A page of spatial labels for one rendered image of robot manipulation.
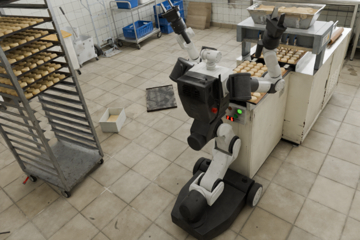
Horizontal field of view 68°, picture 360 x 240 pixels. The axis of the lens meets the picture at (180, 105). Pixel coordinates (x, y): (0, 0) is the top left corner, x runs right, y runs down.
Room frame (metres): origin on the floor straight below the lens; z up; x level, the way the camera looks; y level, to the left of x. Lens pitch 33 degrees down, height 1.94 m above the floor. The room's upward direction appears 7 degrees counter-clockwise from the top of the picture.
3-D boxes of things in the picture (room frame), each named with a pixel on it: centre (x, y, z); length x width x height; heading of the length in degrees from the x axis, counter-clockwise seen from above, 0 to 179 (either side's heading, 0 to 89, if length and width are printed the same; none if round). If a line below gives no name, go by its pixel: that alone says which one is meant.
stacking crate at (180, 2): (6.36, -0.01, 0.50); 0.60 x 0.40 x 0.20; 140
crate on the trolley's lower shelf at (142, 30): (5.71, 0.68, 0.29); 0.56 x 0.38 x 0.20; 146
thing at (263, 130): (1.90, -0.62, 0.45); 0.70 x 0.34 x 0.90; 137
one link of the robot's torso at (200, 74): (1.41, -0.17, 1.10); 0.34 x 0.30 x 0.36; 47
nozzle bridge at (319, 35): (2.27, -0.97, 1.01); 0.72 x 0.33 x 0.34; 47
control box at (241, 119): (1.64, -0.37, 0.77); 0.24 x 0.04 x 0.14; 47
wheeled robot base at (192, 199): (1.39, -0.15, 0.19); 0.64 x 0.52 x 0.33; 137
